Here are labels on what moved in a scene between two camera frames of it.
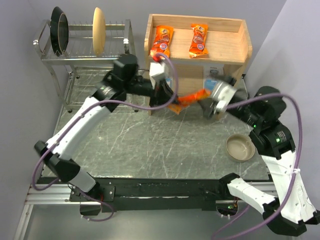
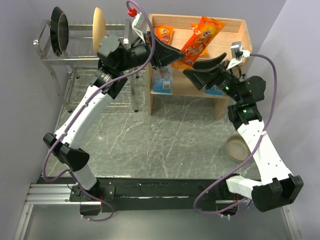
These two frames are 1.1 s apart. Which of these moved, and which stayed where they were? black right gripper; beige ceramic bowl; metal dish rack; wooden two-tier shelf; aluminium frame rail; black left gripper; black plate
Moved: black right gripper; black left gripper
Stayed: black plate; beige ceramic bowl; aluminium frame rail; wooden two-tier shelf; metal dish rack
